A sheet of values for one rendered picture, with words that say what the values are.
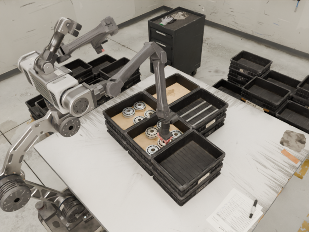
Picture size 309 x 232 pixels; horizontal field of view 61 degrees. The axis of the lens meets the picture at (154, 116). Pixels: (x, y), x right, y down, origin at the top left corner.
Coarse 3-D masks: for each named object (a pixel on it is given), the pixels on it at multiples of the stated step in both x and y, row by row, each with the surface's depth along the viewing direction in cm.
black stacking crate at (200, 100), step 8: (192, 96) 219; (200, 96) 227; (208, 96) 219; (176, 104) 210; (184, 104) 218; (192, 104) 222; (208, 104) 222; (216, 104) 217; (224, 104) 209; (176, 112) 216; (184, 112) 216; (192, 112) 215; (208, 112) 215; (224, 112) 210; (192, 120) 209; (216, 120) 208; (200, 128) 198
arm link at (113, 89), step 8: (144, 48) 151; (152, 48) 152; (160, 48) 156; (136, 56) 149; (144, 56) 151; (152, 56) 160; (128, 64) 146; (136, 64) 148; (120, 72) 144; (128, 72) 146; (112, 80) 146; (120, 80) 140; (112, 88) 138; (120, 88) 141; (112, 96) 140
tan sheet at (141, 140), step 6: (174, 126) 204; (144, 132) 201; (138, 138) 196; (144, 138) 196; (156, 138) 196; (138, 144) 192; (144, 144) 192; (150, 144) 192; (156, 144) 192; (144, 150) 188
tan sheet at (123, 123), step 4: (148, 108) 221; (136, 112) 217; (140, 112) 217; (116, 116) 214; (120, 116) 214; (116, 120) 211; (120, 120) 211; (124, 120) 211; (128, 120) 211; (132, 120) 211; (120, 124) 208; (124, 124) 208; (128, 124) 207; (132, 124) 207; (124, 128) 204
